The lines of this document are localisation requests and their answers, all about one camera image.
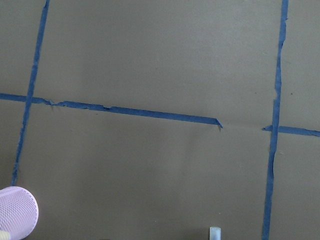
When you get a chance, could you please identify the purple highlighter pen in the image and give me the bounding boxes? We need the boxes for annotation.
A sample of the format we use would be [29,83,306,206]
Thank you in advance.
[208,226,222,240]

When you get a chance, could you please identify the pink mesh pen holder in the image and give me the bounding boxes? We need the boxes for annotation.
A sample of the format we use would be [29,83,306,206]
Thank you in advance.
[0,186,39,240]

